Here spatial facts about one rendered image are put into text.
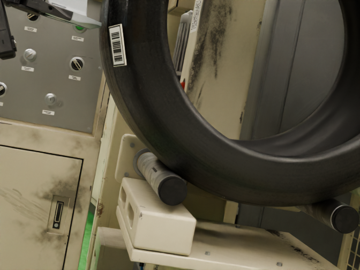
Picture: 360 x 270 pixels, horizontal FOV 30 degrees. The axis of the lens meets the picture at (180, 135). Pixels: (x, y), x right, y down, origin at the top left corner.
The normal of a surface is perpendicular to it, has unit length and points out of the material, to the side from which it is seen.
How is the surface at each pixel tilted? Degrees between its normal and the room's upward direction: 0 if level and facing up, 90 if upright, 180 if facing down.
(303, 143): 82
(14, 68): 90
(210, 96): 90
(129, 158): 90
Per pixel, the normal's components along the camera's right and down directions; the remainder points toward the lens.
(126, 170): 0.15, 0.08
